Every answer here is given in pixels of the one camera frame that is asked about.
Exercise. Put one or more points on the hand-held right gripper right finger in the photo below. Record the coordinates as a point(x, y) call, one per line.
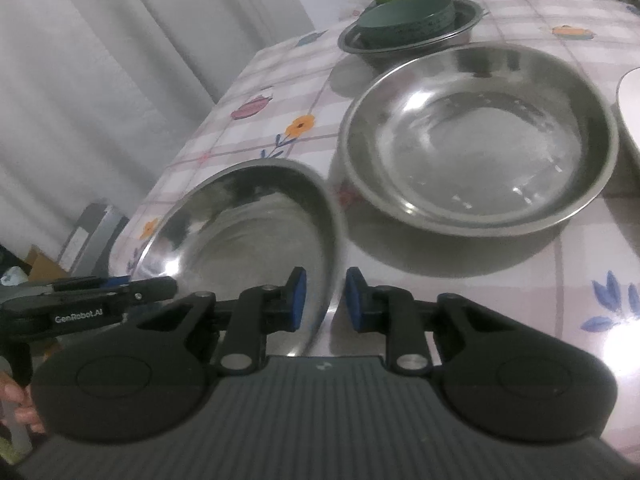
point(354, 305)

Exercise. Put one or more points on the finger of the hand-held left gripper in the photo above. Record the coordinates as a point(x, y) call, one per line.
point(80, 285)
point(150, 289)

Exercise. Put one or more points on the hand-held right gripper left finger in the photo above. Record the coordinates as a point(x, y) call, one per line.
point(296, 305)

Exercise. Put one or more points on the shallow steel plate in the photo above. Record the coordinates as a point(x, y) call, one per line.
point(250, 240)

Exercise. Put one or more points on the medium steel bowl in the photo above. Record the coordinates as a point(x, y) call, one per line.
point(450, 40)

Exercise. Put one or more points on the green ceramic bowl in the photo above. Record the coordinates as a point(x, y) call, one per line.
point(405, 20)

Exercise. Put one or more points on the person's left hand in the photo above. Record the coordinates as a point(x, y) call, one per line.
point(22, 402)

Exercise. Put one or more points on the brown cardboard box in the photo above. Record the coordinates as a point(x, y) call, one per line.
point(42, 262)

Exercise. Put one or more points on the grey storage box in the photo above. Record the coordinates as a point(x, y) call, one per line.
point(92, 235)

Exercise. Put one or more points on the checked printed tablecloth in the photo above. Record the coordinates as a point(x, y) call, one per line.
point(500, 270)

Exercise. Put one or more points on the large steel basin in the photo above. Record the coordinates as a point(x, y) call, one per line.
point(475, 140)

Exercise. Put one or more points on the white curtain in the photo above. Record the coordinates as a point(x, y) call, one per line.
point(125, 60)

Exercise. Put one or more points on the white printed ceramic plate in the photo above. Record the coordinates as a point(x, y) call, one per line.
point(631, 115)

